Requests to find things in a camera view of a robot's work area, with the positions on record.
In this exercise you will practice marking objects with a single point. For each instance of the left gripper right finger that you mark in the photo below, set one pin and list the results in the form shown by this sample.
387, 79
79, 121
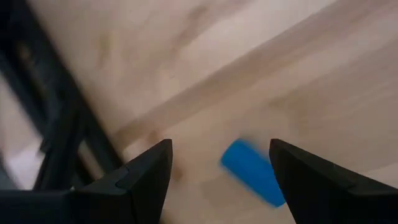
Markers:
326, 202

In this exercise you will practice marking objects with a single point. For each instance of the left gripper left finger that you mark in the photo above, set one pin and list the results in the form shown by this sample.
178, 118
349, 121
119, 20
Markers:
124, 202

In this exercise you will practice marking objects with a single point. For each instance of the blue cylinder block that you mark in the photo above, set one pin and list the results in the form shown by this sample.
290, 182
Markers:
248, 171

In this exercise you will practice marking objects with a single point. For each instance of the black aluminium table frame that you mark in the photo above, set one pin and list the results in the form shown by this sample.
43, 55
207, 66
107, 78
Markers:
62, 109

